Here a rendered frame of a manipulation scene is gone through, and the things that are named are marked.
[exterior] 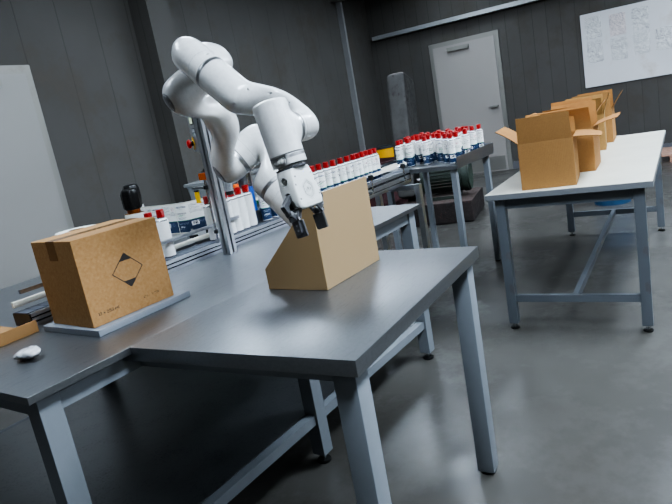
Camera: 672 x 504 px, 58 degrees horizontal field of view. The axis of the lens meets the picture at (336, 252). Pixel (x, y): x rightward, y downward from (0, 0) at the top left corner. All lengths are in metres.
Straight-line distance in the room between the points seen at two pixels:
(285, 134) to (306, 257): 0.53
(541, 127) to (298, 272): 1.78
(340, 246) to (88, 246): 0.75
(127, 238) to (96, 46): 4.36
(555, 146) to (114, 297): 2.26
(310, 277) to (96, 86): 4.51
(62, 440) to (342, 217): 0.99
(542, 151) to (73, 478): 2.56
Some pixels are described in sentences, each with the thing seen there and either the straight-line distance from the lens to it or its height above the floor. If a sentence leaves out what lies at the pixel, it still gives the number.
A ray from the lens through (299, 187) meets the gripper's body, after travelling 1.40.
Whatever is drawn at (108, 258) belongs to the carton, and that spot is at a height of 1.04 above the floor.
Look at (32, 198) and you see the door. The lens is 5.46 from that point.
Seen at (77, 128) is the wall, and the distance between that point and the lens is 5.88.
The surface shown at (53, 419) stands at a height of 0.74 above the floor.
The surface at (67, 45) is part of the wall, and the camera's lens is 6.03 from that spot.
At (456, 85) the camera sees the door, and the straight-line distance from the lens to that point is 10.34.
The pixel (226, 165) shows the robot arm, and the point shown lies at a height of 1.24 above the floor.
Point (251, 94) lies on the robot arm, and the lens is 1.52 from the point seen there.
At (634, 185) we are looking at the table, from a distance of 3.20.
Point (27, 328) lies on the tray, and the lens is 2.17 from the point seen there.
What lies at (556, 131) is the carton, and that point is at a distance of 3.27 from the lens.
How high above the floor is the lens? 1.33
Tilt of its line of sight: 13 degrees down
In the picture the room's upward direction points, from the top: 10 degrees counter-clockwise
